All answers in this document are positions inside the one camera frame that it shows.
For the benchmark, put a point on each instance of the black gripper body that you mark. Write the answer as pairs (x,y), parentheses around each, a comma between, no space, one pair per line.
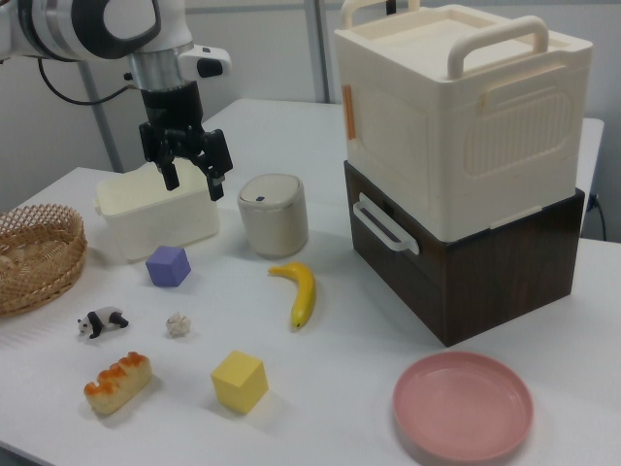
(170,109)

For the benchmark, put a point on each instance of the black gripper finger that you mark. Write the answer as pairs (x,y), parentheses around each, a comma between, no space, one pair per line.
(171,177)
(216,155)

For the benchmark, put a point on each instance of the orange-topped bread loaf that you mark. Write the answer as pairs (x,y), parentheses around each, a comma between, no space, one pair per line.
(119,383)

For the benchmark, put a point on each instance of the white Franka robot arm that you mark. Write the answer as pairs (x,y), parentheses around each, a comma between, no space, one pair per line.
(58,29)

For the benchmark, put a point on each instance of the woven wicker basket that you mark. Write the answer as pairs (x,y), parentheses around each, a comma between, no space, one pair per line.
(43,272)

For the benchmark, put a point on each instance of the cream open plastic bin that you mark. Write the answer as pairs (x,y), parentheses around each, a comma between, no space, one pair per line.
(155,223)

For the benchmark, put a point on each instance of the small beige lidded trash can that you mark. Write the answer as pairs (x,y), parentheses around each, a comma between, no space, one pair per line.
(274,218)

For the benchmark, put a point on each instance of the purple foam cube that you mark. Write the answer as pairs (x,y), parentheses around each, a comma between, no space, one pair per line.
(167,267)

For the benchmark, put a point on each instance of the crumpled paper ball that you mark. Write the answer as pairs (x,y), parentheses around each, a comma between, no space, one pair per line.
(177,325)

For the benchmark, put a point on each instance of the panda figurine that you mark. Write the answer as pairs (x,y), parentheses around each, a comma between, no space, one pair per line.
(104,320)

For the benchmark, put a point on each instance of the yellow toy banana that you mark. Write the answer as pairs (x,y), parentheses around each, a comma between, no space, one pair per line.
(304,291)

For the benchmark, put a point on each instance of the yellow foam cube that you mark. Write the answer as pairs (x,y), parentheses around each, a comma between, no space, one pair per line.
(238,383)

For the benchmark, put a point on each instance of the dark wood drawer box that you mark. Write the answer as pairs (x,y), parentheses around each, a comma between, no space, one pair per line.
(509,286)

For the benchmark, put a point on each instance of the pink plastic plate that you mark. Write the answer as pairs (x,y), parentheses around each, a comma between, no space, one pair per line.
(461,408)

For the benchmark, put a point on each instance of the grey metal frame post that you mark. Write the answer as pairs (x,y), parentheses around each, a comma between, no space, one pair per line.
(104,121)
(320,48)

